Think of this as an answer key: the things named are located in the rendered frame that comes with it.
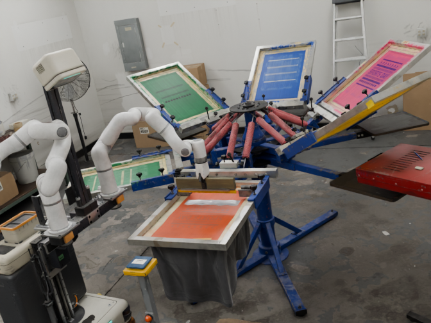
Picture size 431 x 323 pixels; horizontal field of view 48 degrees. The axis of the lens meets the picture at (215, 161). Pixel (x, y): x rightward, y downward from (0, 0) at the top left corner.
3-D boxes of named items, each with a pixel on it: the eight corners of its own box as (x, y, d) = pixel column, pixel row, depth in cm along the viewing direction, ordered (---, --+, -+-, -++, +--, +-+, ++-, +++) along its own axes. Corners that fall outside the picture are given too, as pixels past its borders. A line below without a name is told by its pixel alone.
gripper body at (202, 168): (198, 156, 296) (201, 173, 300) (192, 162, 287) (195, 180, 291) (210, 156, 293) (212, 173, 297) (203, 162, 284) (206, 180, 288)
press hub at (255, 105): (287, 269, 390) (265, 106, 344) (241, 266, 406) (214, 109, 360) (298, 243, 424) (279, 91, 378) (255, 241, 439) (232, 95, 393)
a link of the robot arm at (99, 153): (94, 173, 287) (87, 148, 282) (99, 166, 299) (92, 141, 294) (110, 171, 287) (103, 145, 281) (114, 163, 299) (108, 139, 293)
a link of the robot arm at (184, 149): (159, 131, 288) (185, 154, 294) (156, 137, 276) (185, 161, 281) (169, 120, 286) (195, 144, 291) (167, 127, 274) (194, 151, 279)
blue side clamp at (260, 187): (256, 209, 288) (254, 198, 286) (248, 208, 290) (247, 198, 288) (270, 187, 314) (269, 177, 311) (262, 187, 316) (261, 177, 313)
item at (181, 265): (233, 309, 272) (220, 241, 257) (161, 301, 290) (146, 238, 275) (235, 305, 274) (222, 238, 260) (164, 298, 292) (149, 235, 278)
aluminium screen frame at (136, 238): (226, 250, 247) (225, 244, 246) (128, 245, 270) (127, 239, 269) (268, 185, 314) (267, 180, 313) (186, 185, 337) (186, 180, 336)
